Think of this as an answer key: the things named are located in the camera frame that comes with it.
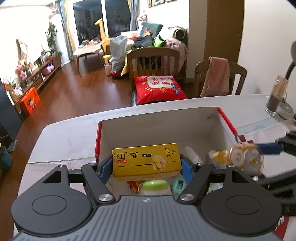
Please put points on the teal pencil sharpener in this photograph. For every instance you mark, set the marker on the teal pencil sharpener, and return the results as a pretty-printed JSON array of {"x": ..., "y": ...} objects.
[{"x": 177, "y": 185}]

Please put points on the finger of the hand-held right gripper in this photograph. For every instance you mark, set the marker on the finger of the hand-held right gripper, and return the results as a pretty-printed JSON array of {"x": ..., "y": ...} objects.
[
  {"x": 269, "y": 148},
  {"x": 275, "y": 179}
]

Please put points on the wooden TV cabinet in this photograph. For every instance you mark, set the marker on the wooden TV cabinet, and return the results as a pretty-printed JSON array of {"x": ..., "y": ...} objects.
[{"x": 55, "y": 61}]

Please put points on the grey-blue curtain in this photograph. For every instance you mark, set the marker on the grey-blue curtain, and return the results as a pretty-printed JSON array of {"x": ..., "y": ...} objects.
[
  {"x": 67, "y": 25},
  {"x": 133, "y": 14}
]

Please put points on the clear yellow correction tape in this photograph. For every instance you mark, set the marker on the clear yellow correction tape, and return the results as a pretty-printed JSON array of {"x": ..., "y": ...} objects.
[{"x": 240, "y": 157}]

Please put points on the pink plush toy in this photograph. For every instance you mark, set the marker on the pink plush toy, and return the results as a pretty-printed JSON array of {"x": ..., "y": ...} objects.
[{"x": 141, "y": 18}]

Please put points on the yellow plastic stool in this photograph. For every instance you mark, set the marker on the yellow plastic stool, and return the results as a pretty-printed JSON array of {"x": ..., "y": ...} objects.
[{"x": 106, "y": 59}]

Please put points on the grey desk lamp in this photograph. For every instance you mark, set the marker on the grey desk lamp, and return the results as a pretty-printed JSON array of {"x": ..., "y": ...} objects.
[{"x": 286, "y": 109}]

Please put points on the wooden chair with solid back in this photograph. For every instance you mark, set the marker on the wooden chair with solid back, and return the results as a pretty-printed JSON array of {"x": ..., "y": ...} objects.
[{"x": 238, "y": 74}]

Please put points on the plastic bottle with red label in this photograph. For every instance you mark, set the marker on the plastic bottle with red label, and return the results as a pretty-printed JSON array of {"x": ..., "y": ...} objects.
[{"x": 107, "y": 69}]

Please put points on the pink flower bouquet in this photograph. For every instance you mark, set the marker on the pink flower bouquet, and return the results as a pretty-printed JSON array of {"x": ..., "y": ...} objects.
[{"x": 21, "y": 71}]

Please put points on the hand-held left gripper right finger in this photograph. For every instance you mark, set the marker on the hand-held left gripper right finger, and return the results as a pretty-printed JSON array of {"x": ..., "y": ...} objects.
[{"x": 187, "y": 169}]

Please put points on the orange cardboard box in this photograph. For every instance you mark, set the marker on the orange cardboard box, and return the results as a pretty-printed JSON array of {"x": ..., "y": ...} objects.
[{"x": 30, "y": 100}]

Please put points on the yellow carton box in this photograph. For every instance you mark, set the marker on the yellow carton box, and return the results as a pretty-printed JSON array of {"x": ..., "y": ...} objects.
[{"x": 143, "y": 160}]

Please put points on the teal bin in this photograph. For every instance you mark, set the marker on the teal bin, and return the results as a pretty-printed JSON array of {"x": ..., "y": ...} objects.
[{"x": 5, "y": 157}]

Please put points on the dark clothes pile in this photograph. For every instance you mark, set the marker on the dark clothes pile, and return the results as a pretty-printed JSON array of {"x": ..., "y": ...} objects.
[{"x": 142, "y": 41}]

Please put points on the pinkish clothes pile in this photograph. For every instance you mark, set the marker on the pinkish clothes pile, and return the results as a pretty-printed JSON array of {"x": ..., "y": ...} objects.
[{"x": 178, "y": 51}]

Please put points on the grey plastic bag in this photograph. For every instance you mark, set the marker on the grey plastic bag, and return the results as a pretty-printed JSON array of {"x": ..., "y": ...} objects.
[{"x": 118, "y": 53}]

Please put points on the pink watering can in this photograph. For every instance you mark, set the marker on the pink watering can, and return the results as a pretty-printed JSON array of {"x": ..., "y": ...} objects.
[{"x": 48, "y": 69}]

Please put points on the wooden slatted chair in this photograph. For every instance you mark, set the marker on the wooden slatted chair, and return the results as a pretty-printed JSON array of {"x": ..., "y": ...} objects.
[{"x": 152, "y": 51}]

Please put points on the yellow giraffe toy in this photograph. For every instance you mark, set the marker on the yellow giraffe toy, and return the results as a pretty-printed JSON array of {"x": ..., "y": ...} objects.
[{"x": 100, "y": 30}]

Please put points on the red printed cushion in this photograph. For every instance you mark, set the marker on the red printed cushion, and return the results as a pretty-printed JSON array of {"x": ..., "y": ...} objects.
[{"x": 159, "y": 92}]

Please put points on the glass toothpick jar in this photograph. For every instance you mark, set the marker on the glass toothpick jar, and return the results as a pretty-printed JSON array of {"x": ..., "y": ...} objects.
[{"x": 276, "y": 97}]

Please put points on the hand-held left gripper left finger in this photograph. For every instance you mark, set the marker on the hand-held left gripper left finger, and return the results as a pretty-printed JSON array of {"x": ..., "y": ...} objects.
[{"x": 105, "y": 168}]

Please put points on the green potted plant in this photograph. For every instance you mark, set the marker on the green potted plant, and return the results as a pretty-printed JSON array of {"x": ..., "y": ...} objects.
[{"x": 52, "y": 34}]

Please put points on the white patterned cloth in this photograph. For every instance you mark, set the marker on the white patterned cloth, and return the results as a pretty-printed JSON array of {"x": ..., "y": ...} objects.
[{"x": 32, "y": 48}]

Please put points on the black screen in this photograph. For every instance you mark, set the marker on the black screen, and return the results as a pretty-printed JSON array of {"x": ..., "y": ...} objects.
[{"x": 8, "y": 109}]

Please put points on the wooden coffee table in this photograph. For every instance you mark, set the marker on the wooden coffee table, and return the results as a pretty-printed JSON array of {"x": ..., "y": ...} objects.
[{"x": 87, "y": 48}]

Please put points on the pink towel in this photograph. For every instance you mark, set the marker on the pink towel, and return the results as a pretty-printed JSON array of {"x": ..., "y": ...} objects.
[{"x": 215, "y": 78}]

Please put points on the white standing air conditioner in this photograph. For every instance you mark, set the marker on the white standing air conditioner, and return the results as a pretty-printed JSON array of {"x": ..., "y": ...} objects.
[{"x": 59, "y": 39}]

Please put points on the red cardboard box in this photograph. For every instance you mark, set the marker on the red cardboard box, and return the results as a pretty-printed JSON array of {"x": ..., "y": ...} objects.
[{"x": 161, "y": 129}]

